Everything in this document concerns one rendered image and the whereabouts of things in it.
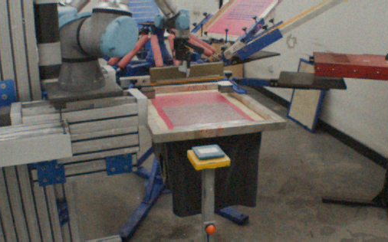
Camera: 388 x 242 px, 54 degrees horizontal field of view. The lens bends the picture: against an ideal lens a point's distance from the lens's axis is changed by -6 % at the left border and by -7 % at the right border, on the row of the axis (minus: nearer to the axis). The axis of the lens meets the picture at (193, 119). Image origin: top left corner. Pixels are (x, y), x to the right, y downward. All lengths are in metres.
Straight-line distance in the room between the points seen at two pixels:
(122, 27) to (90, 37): 0.10
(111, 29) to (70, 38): 0.17
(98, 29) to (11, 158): 0.43
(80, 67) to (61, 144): 0.24
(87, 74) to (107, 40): 0.17
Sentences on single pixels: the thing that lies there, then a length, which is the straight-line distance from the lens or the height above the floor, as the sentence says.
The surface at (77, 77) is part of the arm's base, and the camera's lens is 1.24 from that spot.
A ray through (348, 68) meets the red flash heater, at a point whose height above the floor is 1.08.
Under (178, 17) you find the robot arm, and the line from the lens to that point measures 1.96.
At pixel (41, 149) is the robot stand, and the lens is 1.17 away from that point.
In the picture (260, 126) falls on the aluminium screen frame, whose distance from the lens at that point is 1.76.
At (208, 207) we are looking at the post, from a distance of 1.60.
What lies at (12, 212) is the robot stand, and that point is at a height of 0.78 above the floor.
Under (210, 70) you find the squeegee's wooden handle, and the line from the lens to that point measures 2.24.
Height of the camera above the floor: 1.55
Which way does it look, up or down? 18 degrees down
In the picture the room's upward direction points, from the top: straight up
